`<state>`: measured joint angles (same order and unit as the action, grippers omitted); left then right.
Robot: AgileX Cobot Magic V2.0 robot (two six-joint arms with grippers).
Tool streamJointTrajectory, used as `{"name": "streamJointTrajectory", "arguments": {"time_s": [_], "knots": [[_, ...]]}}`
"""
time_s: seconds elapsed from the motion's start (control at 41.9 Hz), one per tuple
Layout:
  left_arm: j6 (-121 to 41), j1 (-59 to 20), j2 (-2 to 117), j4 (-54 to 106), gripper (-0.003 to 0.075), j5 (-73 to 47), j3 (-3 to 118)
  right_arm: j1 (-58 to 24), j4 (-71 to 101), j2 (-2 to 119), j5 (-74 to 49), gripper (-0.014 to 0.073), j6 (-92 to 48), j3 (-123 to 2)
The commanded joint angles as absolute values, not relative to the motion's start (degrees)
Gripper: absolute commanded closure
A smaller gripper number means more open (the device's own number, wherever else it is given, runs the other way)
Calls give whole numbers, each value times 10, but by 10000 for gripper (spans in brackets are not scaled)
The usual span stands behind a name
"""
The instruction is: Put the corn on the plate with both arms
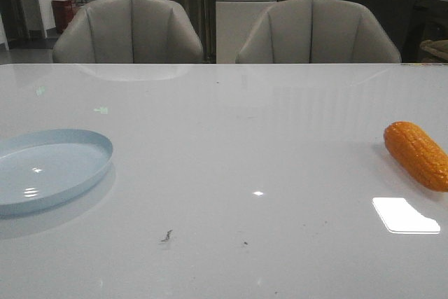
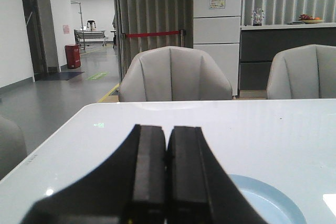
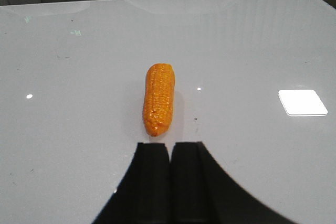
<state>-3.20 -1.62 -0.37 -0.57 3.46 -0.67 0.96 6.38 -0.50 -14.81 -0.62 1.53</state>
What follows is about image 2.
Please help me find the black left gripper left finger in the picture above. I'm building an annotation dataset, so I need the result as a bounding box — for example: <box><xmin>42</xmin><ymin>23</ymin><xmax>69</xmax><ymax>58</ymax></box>
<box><xmin>21</xmin><ymin>124</ymin><xmax>165</xmax><ymax>223</ymax></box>

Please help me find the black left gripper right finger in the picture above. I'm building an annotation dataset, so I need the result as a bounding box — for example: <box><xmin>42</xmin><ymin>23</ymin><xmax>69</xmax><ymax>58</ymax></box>
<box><xmin>167</xmin><ymin>126</ymin><xmax>265</xmax><ymax>223</ymax></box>

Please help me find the light blue round plate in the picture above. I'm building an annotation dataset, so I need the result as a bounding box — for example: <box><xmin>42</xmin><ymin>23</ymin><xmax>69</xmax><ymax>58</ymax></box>
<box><xmin>229</xmin><ymin>174</ymin><xmax>306</xmax><ymax>223</ymax></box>

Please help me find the beige chair left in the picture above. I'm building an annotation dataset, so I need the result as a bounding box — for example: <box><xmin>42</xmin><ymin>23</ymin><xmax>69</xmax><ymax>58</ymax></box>
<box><xmin>119</xmin><ymin>46</ymin><xmax>233</xmax><ymax>102</ymax></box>

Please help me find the beige chair at table side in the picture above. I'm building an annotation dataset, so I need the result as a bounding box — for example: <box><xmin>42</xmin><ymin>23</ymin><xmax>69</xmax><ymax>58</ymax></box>
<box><xmin>1</xmin><ymin>116</ymin><xmax>27</xmax><ymax>179</ymax></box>

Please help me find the red fire extinguisher box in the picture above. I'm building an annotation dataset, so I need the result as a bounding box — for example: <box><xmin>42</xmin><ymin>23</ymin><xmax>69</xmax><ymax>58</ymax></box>
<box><xmin>65</xmin><ymin>44</ymin><xmax>81</xmax><ymax>69</ymax></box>

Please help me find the dark grey counter cabinet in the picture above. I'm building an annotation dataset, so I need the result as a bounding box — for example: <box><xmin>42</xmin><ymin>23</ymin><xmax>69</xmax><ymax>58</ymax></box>
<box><xmin>239</xmin><ymin>23</ymin><xmax>335</xmax><ymax>99</ymax></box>

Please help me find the distant white workbench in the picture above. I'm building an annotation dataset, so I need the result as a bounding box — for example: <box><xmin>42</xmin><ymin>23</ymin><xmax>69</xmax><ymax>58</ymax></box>
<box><xmin>74</xmin><ymin>20</ymin><xmax>107</xmax><ymax>48</ymax></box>

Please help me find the red barrier belt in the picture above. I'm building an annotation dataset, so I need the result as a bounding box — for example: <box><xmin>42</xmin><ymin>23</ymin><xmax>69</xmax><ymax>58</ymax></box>
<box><xmin>122</xmin><ymin>29</ymin><xmax>186</xmax><ymax>38</ymax></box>

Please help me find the beige chair right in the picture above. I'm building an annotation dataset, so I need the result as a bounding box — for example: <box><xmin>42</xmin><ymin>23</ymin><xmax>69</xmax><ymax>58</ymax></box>
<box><xmin>266</xmin><ymin>44</ymin><xmax>335</xmax><ymax>99</ymax></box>

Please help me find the glass ornament on counter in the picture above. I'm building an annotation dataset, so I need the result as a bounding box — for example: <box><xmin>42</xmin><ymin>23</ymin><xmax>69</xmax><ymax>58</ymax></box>
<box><xmin>251</xmin><ymin>8</ymin><xmax>264</xmax><ymax>26</ymax></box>

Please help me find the white refrigerator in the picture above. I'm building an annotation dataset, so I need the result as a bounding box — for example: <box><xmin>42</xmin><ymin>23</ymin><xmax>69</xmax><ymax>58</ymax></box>
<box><xmin>193</xmin><ymin>0</ymin><xmax>242</xmax><ymax>96</ymax></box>

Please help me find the fruit bowl on counter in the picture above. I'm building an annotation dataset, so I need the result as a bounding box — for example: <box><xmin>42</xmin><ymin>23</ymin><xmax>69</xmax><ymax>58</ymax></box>
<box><xmin>299</xmin><ymin>14</ymin><xmax>324</xmax><ymax>24</ymax></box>

